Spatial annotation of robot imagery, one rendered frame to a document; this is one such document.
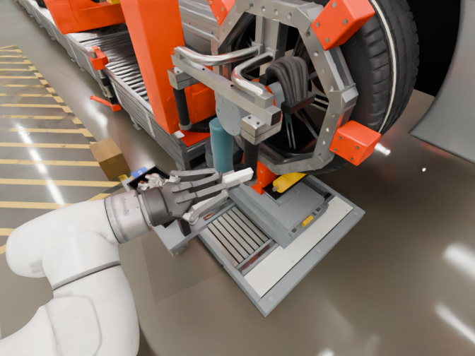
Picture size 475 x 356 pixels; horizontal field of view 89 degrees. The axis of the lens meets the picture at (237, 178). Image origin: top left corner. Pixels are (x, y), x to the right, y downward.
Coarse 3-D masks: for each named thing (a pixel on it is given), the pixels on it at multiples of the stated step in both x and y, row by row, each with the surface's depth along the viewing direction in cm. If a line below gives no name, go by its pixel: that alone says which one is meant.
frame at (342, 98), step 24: (240, 0) 66; (264, 0) 60; (288, 0) 60; (240, 24) 76; (288, 24) 58; (216, 48) 84; (312, 48) 57; (336, 48) 57; (216, 72) 91; (336, 72) 56; (216, 96) 99; (336, 96) 58; (336, 120) 61; (240, 144) 102; (264, 144) 100; (288, 168) 86; (312, 168) 76
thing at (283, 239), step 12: (228, 192) 145; (240, 192) 143; (240, 204) 140; (252, 204) 137; (324, 204) 137; (252, 216) 135; (264, 216) 132; (312, 216) 132; (264, 228) 130; (276, 228) 127; (300, 228) 124; (276, 240) 126; (288, 240) 120
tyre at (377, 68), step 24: (312, 0) 59; (384, 0) 58; (384, 24) 56; (408, 24) 62; (360, 48) 56; (384, 48) 56; (408, 48) 62; (360, 72) 59; (384, 72) 57; (408, 72) 64; (360, 96) 62; (384, 96) 60; (408, 96) 70; (360, 120) 65; (384, 120) 67; (336, 168) 81
